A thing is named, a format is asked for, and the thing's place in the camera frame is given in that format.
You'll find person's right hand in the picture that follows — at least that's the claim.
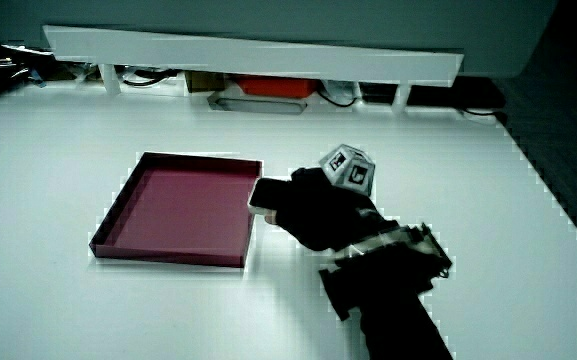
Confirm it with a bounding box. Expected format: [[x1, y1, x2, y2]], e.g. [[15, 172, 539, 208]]
[[263, 143, 400, 253]]

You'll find black and white eraser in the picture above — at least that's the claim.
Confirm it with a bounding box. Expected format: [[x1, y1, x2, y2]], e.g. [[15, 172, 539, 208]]
[[247, 176, 294, 218]]

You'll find grey flat tray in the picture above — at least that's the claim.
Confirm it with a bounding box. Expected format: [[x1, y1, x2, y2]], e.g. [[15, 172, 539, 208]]
[[206, 91, 309, 116]]

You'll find orange box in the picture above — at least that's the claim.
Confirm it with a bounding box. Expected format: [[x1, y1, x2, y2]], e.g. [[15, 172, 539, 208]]
[[235, 75, 319, 99]]

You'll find dark red square tray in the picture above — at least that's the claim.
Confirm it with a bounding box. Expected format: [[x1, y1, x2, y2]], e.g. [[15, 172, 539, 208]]
[[88, 151, 264, 269]]

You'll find white desk shelf riser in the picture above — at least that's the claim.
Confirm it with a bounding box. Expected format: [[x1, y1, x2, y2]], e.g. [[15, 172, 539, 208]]
[[42, 24, 465, 112]]

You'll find brown cardboard box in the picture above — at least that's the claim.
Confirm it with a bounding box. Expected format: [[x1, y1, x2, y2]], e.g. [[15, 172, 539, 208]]
[[185, 71, 227, 94]]

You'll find black cable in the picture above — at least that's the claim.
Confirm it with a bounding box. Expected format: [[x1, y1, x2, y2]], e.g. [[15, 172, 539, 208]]
[[459, 106, 509, 125], [121, 69, 179, 88], [316, 88, 358, 108]]

